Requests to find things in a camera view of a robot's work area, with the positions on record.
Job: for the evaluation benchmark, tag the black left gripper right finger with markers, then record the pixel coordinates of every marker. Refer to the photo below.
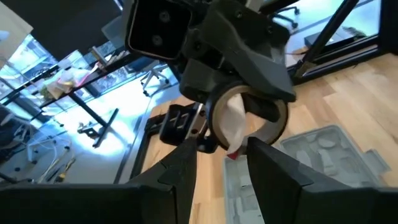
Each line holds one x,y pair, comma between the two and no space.
311,205

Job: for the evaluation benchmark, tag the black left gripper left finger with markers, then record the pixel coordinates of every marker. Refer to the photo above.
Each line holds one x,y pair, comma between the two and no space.
124,205

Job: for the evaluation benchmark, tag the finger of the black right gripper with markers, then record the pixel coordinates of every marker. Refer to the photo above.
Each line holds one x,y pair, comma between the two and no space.
202,79
255,53

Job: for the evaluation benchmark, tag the electrical tape roll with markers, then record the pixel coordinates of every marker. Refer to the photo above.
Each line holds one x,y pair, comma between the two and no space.
216,121

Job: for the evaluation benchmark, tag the grey plastic tool case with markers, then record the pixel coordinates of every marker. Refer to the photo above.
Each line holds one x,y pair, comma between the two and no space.
326,155

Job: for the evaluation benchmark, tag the white office chair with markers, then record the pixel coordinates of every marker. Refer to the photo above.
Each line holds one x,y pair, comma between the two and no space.
154,73

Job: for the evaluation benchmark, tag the black side desk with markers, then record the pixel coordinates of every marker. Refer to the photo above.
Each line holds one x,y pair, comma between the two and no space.
88,109

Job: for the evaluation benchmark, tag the clear plastic bag pile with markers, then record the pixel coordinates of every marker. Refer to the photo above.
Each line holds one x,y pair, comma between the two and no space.
66,82

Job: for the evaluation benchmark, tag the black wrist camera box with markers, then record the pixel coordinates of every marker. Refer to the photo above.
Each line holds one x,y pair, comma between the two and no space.
158,28

